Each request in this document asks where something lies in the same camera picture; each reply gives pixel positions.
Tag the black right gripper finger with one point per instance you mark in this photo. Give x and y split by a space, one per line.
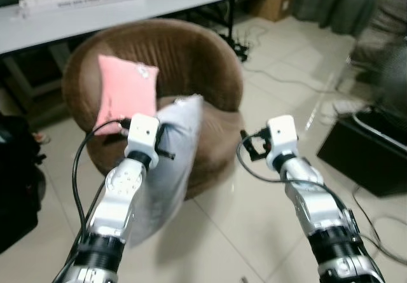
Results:
252 153
250 138

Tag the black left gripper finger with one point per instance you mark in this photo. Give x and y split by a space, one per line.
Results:
169 156

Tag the grey pillow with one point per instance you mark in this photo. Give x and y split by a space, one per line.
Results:
168 168

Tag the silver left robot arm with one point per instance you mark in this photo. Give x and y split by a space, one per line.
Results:
117 200

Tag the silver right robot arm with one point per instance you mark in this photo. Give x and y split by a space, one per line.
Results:
318 213

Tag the pink pillow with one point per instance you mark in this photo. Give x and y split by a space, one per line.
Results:
124 89

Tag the brown round sofa chair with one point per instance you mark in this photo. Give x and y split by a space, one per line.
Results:
191 54

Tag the grey round floor fan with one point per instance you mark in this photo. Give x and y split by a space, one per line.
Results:
395 79

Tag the black power strip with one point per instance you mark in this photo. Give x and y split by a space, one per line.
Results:
240 48

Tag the white crumpled cloth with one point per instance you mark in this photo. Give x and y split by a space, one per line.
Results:
348 107

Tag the black box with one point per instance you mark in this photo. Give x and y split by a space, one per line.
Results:
369 156

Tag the black backpack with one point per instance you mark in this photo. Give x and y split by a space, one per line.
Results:
19 181

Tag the grey curtain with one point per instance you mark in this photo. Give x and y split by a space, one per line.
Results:
331 3

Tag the brown fabric heap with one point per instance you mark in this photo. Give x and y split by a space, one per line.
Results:
381 35

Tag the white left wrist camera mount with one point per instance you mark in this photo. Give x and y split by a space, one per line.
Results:
143 133

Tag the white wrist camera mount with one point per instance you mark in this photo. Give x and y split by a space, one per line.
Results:
143 133
282 133

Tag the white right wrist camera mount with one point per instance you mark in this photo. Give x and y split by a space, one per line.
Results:
282 133

